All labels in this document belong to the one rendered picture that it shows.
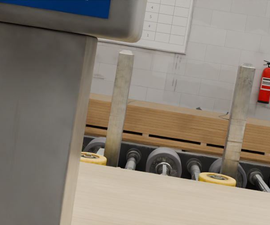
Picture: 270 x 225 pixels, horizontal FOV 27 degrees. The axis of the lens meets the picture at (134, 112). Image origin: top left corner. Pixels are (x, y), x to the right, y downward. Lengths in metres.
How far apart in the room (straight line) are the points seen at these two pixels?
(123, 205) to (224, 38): 6.56
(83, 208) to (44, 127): 0.65
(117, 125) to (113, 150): 0.06
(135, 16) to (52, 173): 0.07
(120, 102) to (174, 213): 0.46
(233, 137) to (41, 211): 1.12
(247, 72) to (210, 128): 4.85
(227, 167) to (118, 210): 0.51
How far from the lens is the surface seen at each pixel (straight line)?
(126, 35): 0.19
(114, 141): 1.32
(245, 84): 1.31
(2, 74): 0.21
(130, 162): 1.67
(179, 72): 7.37
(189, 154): 1.85
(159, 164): 1.70
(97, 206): 0.88
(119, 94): 1.30
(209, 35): 7.39
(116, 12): 0.19
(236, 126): 1.32
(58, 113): 0.21
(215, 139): 6.17
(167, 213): 0.90
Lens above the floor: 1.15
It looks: 6 degrees down
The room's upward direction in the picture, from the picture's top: 9 degrees clockwise
